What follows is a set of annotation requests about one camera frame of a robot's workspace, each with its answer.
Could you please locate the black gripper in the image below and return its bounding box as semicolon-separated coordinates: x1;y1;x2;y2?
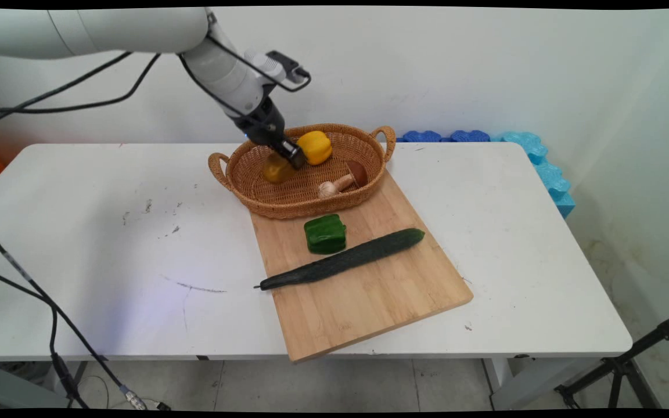
235;97;307;171

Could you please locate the yellow-brown potato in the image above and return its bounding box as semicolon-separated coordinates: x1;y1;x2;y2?
262;152;298;185

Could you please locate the yellow bell pepper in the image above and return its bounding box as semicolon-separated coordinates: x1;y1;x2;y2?
295;131;333;167

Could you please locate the woven wicker basket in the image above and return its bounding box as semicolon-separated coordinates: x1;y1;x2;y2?
207;122;397;221

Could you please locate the brown cap mushroom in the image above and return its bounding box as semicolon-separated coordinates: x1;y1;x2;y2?
334;160;369;191

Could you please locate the green bell pepper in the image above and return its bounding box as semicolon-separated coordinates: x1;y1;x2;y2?
303;213;347;255

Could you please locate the long dark green cucumber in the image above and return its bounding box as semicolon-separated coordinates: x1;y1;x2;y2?
253;228;427;291

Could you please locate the wooden cutting board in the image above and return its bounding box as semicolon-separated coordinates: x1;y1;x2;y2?
250;167;475;364

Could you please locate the light blue foam mat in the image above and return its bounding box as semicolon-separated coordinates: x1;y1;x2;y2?
490;131;577;220

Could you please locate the white table leg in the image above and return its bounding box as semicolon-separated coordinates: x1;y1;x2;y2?
482;355;551;410

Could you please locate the black tripod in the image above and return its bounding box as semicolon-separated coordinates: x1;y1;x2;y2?
553;308;669;410

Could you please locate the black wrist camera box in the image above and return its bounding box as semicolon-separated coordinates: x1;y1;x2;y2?
264;50;312;85

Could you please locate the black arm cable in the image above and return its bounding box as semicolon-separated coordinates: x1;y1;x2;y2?
0;34;312;131
0;51;133;117

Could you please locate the black cable with silver connector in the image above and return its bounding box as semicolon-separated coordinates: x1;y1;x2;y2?
0;219;171;410

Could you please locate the black cable with thick connector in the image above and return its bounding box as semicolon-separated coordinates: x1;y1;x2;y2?
0;265;91;410

